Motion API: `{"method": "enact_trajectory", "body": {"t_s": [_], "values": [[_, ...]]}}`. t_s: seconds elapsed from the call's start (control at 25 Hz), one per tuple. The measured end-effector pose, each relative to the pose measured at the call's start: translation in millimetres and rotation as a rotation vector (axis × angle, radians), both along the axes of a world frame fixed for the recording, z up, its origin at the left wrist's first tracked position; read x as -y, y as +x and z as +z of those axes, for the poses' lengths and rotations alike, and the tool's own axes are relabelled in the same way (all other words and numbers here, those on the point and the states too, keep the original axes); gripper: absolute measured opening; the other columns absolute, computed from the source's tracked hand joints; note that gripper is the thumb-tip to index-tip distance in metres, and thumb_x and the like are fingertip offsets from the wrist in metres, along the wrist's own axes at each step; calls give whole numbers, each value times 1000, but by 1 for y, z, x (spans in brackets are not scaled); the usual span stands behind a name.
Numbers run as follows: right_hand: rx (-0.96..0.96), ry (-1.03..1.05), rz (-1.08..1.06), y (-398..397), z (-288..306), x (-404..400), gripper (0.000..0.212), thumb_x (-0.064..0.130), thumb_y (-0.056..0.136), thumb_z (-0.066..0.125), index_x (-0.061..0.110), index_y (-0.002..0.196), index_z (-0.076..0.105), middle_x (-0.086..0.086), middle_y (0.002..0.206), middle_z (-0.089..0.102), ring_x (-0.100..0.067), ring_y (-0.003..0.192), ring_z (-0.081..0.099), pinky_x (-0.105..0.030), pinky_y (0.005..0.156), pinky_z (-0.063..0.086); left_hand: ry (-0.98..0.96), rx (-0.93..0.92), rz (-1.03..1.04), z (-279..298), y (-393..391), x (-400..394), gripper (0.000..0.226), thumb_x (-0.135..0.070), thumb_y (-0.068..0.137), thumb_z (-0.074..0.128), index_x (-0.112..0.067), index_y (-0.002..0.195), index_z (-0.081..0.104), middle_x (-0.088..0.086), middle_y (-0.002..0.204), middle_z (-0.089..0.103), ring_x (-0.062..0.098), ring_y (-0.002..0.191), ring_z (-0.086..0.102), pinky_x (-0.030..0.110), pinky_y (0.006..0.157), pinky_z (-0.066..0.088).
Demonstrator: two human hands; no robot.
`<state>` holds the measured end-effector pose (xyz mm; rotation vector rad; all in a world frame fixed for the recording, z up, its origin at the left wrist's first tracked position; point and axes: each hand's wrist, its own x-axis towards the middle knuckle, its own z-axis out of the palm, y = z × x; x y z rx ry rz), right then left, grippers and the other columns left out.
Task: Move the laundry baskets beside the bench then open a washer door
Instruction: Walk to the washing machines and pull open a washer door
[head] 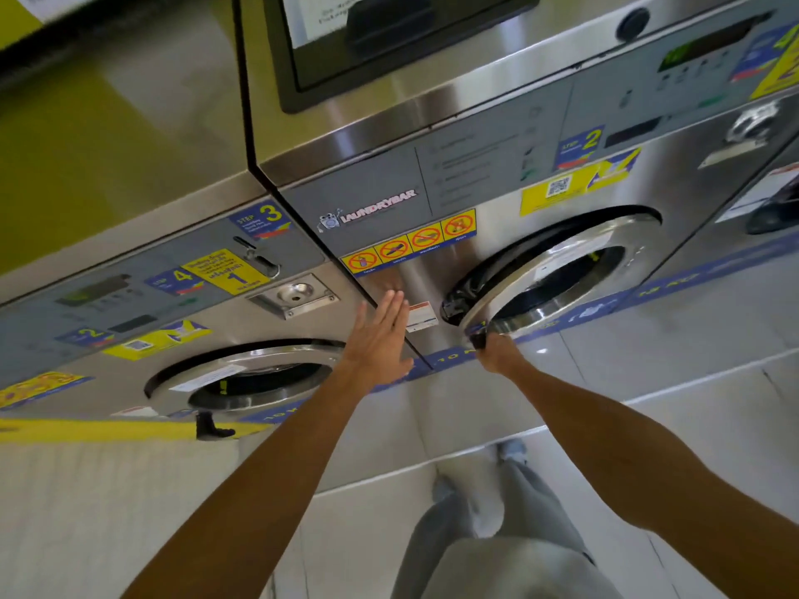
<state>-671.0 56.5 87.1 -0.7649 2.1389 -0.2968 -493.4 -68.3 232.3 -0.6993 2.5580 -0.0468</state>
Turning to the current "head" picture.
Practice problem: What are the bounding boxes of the person's left hand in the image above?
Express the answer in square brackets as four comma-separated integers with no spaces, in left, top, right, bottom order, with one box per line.
[340,290,415,404]

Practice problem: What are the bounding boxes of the person's right hand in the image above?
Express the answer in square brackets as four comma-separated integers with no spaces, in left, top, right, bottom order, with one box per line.
[474,332,533,383]

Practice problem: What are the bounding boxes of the round steel washing machine door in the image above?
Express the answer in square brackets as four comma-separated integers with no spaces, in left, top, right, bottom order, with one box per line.
[143,339,348,443]
[459,211,664,351]

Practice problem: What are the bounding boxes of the person's left forearm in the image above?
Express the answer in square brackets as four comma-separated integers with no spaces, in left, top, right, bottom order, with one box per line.
[122,367,375,599]

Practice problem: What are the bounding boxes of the person's right forearm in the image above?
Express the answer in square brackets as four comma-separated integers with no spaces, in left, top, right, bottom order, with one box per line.
[509,361,799,599]

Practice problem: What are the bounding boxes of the person's right shoe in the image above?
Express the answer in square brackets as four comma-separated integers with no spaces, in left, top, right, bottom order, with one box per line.
[496,438,530,467]

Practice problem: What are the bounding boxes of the person's grey trousers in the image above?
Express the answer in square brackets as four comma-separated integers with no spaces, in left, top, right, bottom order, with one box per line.
[390,458,598,599]

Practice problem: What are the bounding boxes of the person's light shirt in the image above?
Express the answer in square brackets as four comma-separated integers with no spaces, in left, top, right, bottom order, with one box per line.
[421,536,625,599]

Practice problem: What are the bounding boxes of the large stainless steel washing machine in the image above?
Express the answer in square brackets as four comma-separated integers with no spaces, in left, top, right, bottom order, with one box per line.
[630,133,799,306]

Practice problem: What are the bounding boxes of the dark round washing machine door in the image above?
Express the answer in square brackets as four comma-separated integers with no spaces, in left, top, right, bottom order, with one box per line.
[744,174,799,236]

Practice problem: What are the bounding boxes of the steel coin slot plate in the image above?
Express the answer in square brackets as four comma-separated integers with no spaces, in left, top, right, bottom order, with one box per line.
[247,272,341,321]
[697,99,785,171]

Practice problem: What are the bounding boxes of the yellow red warning sticker strip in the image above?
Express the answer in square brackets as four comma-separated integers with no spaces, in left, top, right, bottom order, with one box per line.
[340,208,479,279]
[0,370,95,411]

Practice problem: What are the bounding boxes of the yellow number sticker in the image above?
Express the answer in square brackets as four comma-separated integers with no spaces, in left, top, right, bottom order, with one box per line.
[748,30,799,101]
[181,247,271,298]

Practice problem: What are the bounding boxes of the yellow blue code sticker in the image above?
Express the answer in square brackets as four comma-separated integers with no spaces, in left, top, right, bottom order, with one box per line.
[519,147,643,217]
[102,319,213,361]

